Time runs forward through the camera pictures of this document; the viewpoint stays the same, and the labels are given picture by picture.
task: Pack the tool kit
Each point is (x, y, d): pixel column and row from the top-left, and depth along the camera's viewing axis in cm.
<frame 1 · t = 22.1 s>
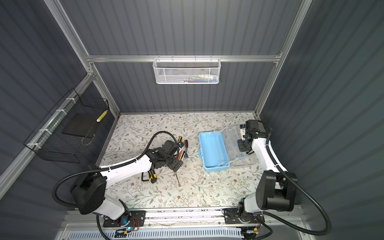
left hand: (174, 157, 87), fingers open
right hand: (248, 146, 86), fingers closed
blue plastic tool box: (218, 149, 96), point 5 cm above the table
yellow black utility knife: (152, 176, 88), on the table
clear handled screwdriver: (179, 185, 86), on the table

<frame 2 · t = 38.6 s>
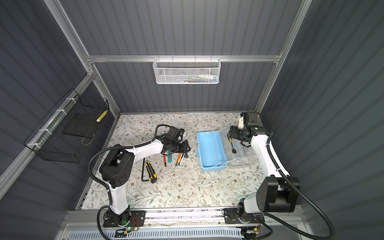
left hand: (188, 148, 94), fingers open
right hand: (236, 133, 84), fingers open
red pen screwdriver: (165, 159, 96), on the table
teal utility knife: (170, 156, 98), on the table
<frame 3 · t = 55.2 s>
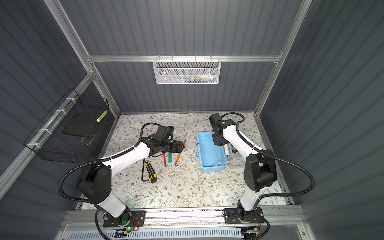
left hand: (178, 146, 88), fingers open
right hand: (224, 141, 89), fingers open
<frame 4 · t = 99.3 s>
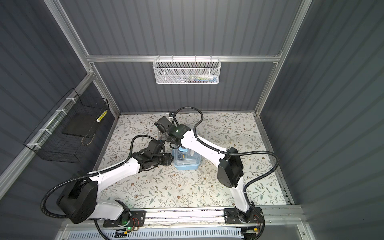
left hand: (170, 158, 88), fingers open
right hand: (169, 133, 84), fingers open
blue plastic tool box: (184, 159, 88), point 8 cm above the table
